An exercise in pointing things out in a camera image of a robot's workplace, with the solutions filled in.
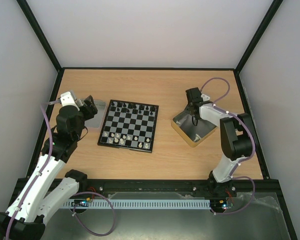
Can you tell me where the metal base plate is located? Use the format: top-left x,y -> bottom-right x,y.
40,192 -> 290,240

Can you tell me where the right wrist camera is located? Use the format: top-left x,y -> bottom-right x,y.
201,94 -> 210,102

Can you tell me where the black and grey chessboard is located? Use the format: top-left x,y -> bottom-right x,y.
97,99 -> 159,153

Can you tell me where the black aluminium frame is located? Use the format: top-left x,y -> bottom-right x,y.
0,0 -> 300,240

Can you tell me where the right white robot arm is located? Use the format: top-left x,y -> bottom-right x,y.
185,87 -> 256,196

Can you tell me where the gold metal tin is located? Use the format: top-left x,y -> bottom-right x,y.
171,110 -> 217,148

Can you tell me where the light blue cable duct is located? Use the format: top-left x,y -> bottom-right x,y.
60,199 -> 211,210

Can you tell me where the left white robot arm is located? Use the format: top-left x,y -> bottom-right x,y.
0,91 -> 98,240

